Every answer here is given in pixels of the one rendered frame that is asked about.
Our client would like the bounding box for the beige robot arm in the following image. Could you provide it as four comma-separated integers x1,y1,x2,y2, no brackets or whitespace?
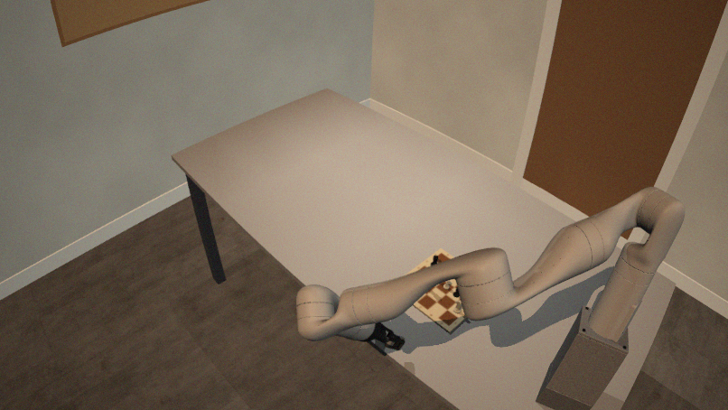
296,186,686,342

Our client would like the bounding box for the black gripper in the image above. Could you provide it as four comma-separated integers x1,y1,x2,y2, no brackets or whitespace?
358,322,405,350

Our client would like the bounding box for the brown and cream chessboard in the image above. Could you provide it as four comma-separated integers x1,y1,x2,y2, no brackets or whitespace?
407,248,467,332

